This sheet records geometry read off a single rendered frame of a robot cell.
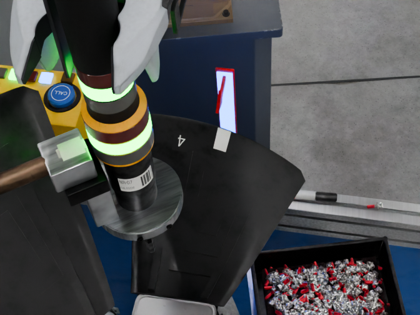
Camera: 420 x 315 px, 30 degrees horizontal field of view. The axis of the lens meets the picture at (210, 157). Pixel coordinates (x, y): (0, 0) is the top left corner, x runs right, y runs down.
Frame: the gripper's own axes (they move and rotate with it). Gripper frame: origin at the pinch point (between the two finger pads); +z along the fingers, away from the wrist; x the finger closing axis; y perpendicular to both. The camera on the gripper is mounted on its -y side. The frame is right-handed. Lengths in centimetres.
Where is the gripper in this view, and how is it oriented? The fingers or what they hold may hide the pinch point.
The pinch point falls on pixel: (70, 59)
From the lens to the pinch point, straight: 43.4
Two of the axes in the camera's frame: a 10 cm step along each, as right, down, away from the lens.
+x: -9.8, -1.2, 1.4
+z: -1.7, 8.3, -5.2
